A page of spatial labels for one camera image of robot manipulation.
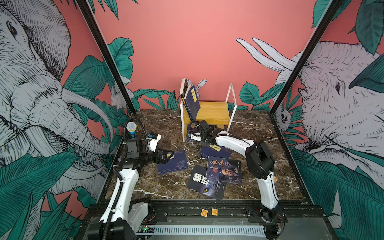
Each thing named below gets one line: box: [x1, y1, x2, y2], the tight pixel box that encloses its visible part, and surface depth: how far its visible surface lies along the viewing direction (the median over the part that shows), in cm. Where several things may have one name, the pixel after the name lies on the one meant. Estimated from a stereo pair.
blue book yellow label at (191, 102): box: [180, 84, 201, 122], surface depth 82 cm
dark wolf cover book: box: [186, 165, 226, 202], surface depth 85 cm
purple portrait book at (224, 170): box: [206, 155, 243, 185], surface depth 88 cm
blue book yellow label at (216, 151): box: [199, 144, 233, 159], surface depth 100 cm
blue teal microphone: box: [126, 121, 137, 138], surface depth 82 cm
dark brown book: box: [179, 78, 194, 97], surface depth 80 cm
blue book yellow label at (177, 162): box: [157, 150, 188, 175], surface depth 93 cm
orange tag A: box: [211, 208, 218, 216], surface depth 76 cm
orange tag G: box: [200, 208, 208, 218], surface depth 75 cm
